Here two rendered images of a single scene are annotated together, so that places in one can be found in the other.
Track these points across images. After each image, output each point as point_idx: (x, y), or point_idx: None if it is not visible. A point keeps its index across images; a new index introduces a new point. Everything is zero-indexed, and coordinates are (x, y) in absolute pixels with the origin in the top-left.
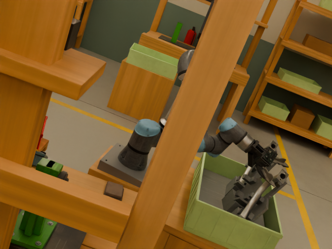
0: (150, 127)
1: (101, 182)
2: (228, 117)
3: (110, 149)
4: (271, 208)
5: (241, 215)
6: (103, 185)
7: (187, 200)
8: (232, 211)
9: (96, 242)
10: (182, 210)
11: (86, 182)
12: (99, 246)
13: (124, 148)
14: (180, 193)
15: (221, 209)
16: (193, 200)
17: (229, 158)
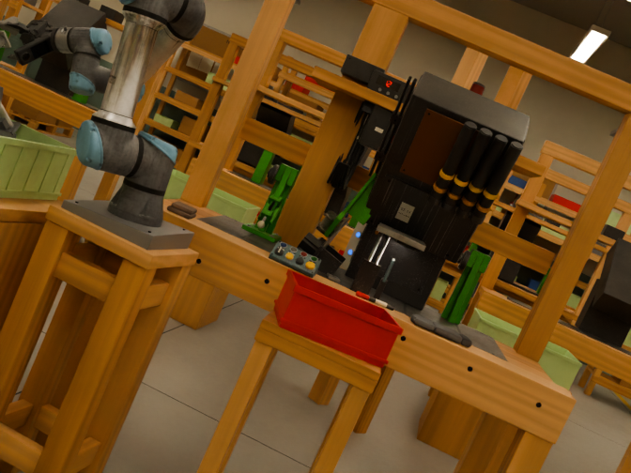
0: (160, 139)
1: (195, 223)
2: (106, 30)
3: (172, 234)
4: None
5: (12, 123)
6: (192, 221)
7: (10, 198)
8: None
9: (200, 216)
10: (36, 202)
11: (214, 230)
12: (197, 214)
13: (162, 205)
14: (17, 205)
15: (46, 135)
16: (57, 164)
17: None
